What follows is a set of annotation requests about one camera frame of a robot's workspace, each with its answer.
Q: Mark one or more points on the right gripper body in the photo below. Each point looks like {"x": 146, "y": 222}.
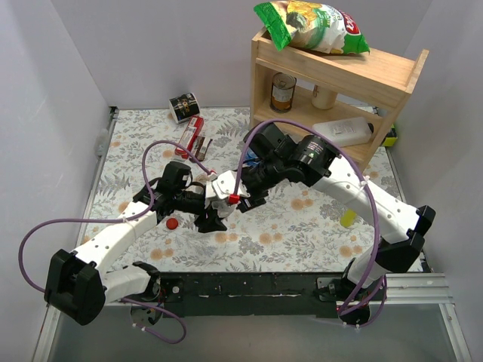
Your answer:
{"x": 251, "y": 201}

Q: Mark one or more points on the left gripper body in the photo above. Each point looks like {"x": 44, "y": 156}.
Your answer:
{"x": 206, "y": 217}

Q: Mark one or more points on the red bottle cap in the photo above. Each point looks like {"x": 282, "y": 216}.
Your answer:
{"x": 172, "y": 223}

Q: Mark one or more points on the blue-label Pocari bottle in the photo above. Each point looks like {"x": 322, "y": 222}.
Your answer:
{"x": 251, "y": 159}

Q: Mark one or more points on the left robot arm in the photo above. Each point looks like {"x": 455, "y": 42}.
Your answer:
{"x": 81, "y": 282}

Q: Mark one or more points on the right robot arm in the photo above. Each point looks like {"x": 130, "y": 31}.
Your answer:
{"x": 399, "y": 228}

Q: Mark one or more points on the yellow bottle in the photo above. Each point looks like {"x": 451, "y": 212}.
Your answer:
{"x": 348, "y": 218}

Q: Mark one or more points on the brown snack bar wrapper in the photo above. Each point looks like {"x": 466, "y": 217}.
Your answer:
{"x": 201, "y": 147}

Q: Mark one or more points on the red cardboard box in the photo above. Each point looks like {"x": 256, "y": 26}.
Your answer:
{"x": 189, "y": 136}

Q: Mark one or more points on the floral table mat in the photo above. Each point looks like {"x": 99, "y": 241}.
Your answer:
{"x": 297, "y": 230}

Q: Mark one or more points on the black base bar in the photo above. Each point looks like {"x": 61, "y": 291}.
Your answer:
{"x": 207, "y": 294}

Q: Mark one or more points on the tin can on shelf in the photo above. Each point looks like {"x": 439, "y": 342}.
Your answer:
{"x": 282, "y": 92}

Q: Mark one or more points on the white jug on shelf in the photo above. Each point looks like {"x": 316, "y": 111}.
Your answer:
{"x": 345, "y": 132}

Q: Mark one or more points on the beige cup on shelf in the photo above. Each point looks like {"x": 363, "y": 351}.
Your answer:
{"x": 322, "y": 98}

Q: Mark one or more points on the wooden shelf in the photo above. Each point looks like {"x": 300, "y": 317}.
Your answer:
{"x": 374, "y": 85}

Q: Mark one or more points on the yellow green box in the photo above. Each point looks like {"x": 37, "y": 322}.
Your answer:
{"x": 390, "y": 138}

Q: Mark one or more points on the green chips bag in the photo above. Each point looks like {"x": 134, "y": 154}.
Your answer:
{"x": 311, "y": 26}

